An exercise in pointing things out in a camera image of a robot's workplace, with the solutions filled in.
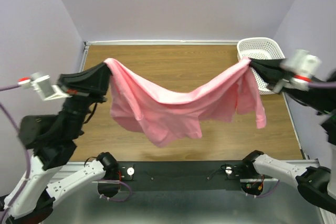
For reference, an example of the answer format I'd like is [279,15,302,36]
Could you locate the pink t shirt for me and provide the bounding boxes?
[105,58,267,147]

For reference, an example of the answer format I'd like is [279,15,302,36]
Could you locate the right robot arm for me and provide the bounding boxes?
[242,59,335,213]

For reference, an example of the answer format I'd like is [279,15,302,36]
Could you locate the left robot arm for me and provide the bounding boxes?
[1,63,118,223]

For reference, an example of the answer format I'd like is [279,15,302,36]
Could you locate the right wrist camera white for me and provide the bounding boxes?
[280,49,321,77]

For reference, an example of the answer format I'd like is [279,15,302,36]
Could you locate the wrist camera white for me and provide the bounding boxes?
[30,72,69,101]
[280,49,321,77]

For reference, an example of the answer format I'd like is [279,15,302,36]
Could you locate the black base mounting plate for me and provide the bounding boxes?
[119,161,260,192]

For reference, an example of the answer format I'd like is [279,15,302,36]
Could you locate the white perforated plastic basket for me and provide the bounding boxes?
[236,37,286,95]

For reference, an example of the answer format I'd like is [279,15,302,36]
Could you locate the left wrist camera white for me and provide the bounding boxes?
[30,72,69,101]

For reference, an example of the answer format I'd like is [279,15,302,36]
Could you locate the aluminium frame rail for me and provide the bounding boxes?
[42,45,335,223]

